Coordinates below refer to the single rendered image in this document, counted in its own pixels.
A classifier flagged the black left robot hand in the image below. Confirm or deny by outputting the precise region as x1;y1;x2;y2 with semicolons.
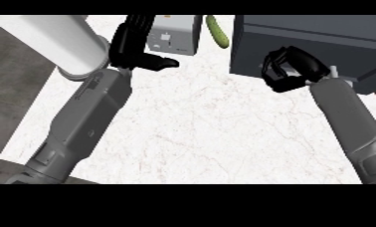
107;15;181;73

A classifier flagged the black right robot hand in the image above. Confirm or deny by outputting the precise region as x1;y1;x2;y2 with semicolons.
259;45;331;94

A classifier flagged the dark grey box appliance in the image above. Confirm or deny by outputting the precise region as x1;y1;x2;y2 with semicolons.
228;15;376;96

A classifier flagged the pale grey box appliance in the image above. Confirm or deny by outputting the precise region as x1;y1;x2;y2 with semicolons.
145;15;203;57

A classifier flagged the large white cylinder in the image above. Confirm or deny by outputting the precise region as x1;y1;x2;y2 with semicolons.
0;15;111;82

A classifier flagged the green cucumber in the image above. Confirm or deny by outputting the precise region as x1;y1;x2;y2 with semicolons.
203;15;229;50

